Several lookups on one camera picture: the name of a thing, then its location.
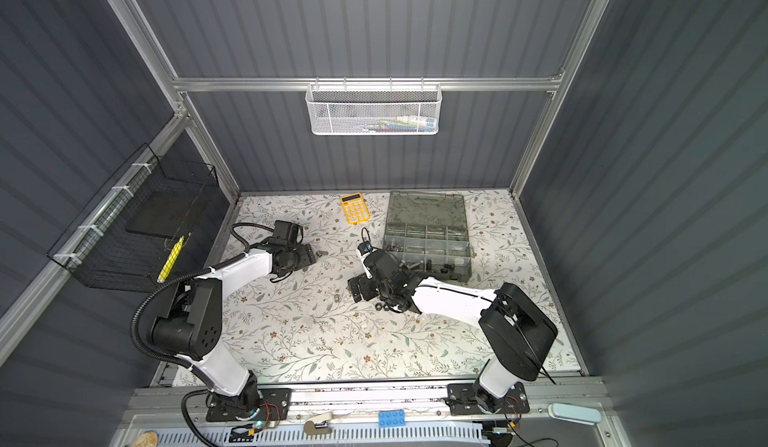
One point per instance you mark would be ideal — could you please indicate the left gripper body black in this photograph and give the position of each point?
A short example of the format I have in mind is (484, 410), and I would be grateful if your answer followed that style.
(299, 257)

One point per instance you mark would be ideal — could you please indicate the floral patterned table mat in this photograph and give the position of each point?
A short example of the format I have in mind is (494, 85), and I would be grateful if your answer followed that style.
(293, 331)

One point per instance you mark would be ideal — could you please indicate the light blue oblong case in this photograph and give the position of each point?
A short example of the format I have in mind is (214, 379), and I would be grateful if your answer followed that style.
(575, 413)

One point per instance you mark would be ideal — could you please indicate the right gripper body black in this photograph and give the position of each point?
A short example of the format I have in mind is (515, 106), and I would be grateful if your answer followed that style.
(369, 286)

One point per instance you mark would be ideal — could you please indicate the black wire mesh basket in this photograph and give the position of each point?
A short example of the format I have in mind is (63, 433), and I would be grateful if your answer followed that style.
(124, 242)

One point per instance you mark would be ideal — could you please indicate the black bolts in box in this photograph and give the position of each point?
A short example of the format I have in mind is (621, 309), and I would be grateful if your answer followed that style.
(432, 267)

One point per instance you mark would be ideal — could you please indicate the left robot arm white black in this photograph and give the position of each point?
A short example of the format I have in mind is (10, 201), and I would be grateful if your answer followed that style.
(182, 321)

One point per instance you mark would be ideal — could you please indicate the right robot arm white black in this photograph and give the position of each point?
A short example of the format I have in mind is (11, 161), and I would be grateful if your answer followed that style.
(519, 333)

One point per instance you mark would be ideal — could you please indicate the yellow calculator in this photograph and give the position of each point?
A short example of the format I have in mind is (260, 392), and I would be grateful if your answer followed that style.
(355, 209)

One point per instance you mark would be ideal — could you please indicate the blue toy brick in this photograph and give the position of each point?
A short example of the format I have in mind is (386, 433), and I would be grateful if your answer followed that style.
(391, 419)

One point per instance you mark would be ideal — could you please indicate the green transparent compartment organizer box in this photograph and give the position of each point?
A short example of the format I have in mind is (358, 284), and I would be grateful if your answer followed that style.
(429, 225)

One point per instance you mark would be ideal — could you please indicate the white wire mesh basket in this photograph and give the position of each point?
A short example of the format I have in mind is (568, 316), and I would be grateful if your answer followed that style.
(374, 109)

